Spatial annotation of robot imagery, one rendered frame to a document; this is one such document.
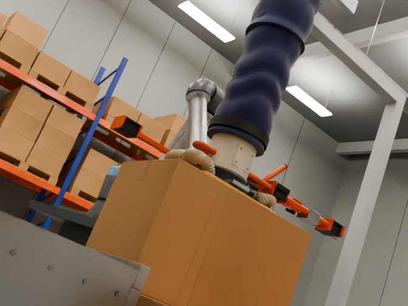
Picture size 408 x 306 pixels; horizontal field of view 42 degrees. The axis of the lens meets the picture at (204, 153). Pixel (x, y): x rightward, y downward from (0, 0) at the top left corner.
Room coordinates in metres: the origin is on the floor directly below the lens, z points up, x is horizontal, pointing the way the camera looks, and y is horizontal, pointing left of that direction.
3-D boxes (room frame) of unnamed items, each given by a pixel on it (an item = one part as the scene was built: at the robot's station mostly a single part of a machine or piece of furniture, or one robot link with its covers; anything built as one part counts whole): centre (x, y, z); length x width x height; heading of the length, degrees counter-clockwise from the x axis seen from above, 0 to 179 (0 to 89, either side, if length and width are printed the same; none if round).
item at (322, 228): (2.12, -0.60, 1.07); 0.08 x 0.07 x 0.05; 122
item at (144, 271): (1.62, 0.21, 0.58); 0.70 x 0.03 x 0.06; 32
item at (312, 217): (2.06, -0.49, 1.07); 0.07 x 0.07 x 0.04; 32
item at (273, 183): (1.94, -0.30, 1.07); 0.10 x 0.08 x 0.06; 32
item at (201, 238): (1.83, -0.10, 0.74); 0.60 x 0.40 x 0.40; 120
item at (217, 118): (1.81, -0.09, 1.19); 0.23 x 0.23 x 0.04
